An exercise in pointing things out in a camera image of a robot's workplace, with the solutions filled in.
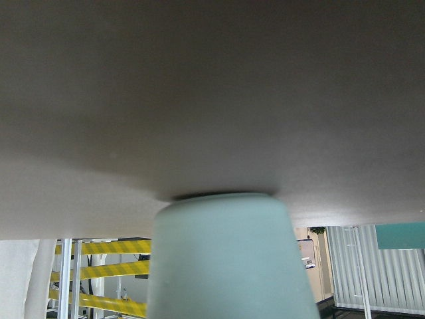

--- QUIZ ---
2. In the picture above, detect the green plastic cup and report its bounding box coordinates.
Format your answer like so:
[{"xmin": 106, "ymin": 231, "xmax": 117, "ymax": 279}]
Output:
[{"xmin": 147, "ymin": 193, "xmax": 319, "ymax": 318}]

